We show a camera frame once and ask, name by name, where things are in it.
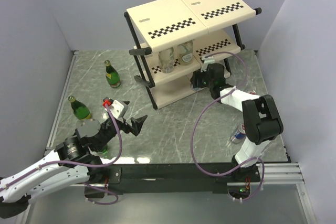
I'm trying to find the clear Chang soda water bottle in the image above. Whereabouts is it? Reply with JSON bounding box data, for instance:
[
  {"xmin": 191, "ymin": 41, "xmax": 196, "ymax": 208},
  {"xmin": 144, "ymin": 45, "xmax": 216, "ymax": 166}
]
[{"xmin": 158, "ymin": 47, "xmax": 174, "ymax": 73}]

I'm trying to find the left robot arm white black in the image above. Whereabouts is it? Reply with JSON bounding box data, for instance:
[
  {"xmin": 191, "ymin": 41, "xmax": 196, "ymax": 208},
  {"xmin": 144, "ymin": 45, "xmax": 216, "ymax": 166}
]
[{"xmin": 1, "ymin": 99, "xmax": 148, "ymax": 219}]

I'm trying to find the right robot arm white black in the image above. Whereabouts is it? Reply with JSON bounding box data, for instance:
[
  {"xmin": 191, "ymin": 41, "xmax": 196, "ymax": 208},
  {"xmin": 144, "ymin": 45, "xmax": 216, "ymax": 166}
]
[{"xmin": 191, "ymin": 63, "xmax": 284, "ymax": 182}]

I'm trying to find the green glass bottle far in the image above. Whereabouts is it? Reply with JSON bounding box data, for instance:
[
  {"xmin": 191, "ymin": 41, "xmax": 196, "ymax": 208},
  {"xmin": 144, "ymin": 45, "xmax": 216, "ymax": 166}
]
[{"xmin": 104, "ymin": 60, "xmax": 121, "ymax": 88}]

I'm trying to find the green glass bottle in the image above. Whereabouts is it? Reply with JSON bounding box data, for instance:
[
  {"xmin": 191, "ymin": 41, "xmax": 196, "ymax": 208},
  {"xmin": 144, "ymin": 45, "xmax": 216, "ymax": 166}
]
[
  {"xmin": 68, "ymin": 95, "xmax": 91, "ymax": 120},
  {"xmin": 96, "ymin": 144, "xmax": 109, "ymax": 154},
  {"xmin": 104, "ymin": 60, "xmax": 121, "ymax": 88}
]

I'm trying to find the green glass bottle near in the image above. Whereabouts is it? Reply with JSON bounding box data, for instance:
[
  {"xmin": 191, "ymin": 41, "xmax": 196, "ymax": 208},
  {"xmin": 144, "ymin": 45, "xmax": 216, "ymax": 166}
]
[{"xmin": 96, "ymin": 144, "xmax": 109, "ymax": 154}]

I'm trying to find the green glass bottle middle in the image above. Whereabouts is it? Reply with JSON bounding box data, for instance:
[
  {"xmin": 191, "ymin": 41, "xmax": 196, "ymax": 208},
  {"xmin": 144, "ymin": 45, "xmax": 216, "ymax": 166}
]
[{"xmin": 68, "ymin": 95, "xmax": 91, "ymax": 120}]

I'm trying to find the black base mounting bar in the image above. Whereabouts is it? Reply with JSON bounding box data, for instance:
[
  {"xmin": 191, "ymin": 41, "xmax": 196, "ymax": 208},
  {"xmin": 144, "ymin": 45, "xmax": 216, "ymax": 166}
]
[{"xmin": 98, "ymin": 163, "xmax": 260, "ymax": 195}]

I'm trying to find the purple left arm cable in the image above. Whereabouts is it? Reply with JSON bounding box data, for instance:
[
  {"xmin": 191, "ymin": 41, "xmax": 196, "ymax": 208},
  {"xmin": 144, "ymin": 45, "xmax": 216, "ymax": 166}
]
[{"xmin": 0, "ymin": 104, "xmax": 123, "ymax": 206}]

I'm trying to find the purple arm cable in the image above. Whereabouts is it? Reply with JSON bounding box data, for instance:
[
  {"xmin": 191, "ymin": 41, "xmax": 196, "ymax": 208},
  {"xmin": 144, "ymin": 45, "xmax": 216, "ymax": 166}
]
[
  {"xmin": 0, "ymin": 104, "xmax": 123, "ymax": 206},
  {"xmin": 191, "ymin": 51, "xmax": 265, "ymax": 204}
]

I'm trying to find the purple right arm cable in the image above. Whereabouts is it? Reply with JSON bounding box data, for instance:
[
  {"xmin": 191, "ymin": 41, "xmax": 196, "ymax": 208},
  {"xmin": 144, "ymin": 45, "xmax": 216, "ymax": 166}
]
[{"xmin": 191, "ymin": 51, "xmax": 265, "ymax": 204}]

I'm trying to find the beige two-tier shelf black frame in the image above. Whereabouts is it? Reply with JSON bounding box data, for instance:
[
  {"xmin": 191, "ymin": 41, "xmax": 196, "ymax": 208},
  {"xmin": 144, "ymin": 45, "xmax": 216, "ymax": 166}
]
[{"xmin": 124, "ymin": 0, "xmax": 262, "ymax": 109}]

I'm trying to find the aluminium rail frame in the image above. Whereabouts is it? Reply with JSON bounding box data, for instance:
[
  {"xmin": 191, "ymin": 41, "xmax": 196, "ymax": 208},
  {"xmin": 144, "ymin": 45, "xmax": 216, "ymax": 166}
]
[{"xmin": 14, "ymin": 50, "xmax": 316, "ymax": 224}]

